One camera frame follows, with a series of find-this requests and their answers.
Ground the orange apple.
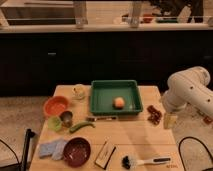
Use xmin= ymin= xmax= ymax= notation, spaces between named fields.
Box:
xmin=113 ymin=97 xmax=125 ymax=109

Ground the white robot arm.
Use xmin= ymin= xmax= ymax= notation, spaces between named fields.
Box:
xmin=161 ymin=66 xmax=213 ymax=129

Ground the brown dried fruit cluster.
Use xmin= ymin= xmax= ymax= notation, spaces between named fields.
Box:
xmin=147 ymin=105 xmax=162 ymax=125

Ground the white dish brush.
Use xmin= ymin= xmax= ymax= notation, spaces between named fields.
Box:
xmin=122 ymin=155 xmax=171 ymax=170

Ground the green plastic tray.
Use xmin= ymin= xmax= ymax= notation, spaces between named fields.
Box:
xmin=89 ymin=80 xmax=143 ymax=116

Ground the black white box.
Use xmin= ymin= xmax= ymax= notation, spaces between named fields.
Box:
xmin=95 ymin=141 xmax=116 ymax=169

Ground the green pepper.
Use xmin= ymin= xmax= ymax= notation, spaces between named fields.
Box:
xmin=69 ymin=121 xmax=95 ymax=133

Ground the cream yellow mug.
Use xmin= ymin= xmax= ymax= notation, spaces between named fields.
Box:
xmin=73 ymin=84 xmax=85 ymax=100

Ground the maroon bowl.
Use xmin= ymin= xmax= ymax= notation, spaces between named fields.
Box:
xmin=63 ymin=137 xmax=91 ymax=168

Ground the small metal cup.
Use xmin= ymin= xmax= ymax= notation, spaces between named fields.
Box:
xmin=60 ymin=111 xmax=73 ymax=127

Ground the light green cup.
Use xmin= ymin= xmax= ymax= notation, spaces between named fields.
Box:
xmin=47 ymin=116 xmax=62 ymax=131

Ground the orange bowl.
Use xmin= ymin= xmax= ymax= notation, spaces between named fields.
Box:
xmin=43 ymin=96 xmax=69 ymax=117

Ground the blue sponge cloth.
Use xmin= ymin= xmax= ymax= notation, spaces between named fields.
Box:
xmin=38 ymin=139 xmax=67 ymax=161

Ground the black cabinet counter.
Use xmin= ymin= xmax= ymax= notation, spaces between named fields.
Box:
xmin=0 ymin=30 xmax=213 ymax=97

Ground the black stand left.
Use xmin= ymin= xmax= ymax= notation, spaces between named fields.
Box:
xmin=0 ymin=129 xmax=35 ymax=171

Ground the black cable right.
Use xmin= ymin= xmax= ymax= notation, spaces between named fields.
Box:
xmin=178 ymin=136 xmax=213 ymax=171

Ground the dark handled knife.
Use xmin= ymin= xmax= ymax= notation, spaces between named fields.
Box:
xmin=86 ymin=116 xmax=117 ymax=122

